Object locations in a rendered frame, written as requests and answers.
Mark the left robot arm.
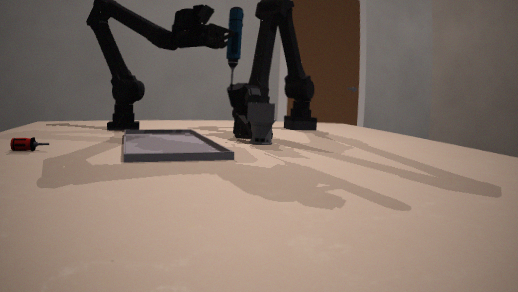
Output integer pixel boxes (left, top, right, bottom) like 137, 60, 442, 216
227, 0, 317, 122

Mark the blue electric screwdriver barrel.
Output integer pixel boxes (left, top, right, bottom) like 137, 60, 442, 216
226, 7, 244, 84

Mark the grey metal bracket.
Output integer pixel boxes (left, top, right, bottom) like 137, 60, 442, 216
247, 102, 276, 123

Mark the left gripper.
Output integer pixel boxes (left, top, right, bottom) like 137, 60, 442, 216
233, 113, 252, 139

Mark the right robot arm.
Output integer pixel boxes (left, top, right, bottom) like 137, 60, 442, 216
86, 0, 214, 128

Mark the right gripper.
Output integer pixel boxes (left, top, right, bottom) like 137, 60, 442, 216
188, 23, 234, 49

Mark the red hand screwdriver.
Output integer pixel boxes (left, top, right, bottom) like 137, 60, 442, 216
10, 137, 48, 151

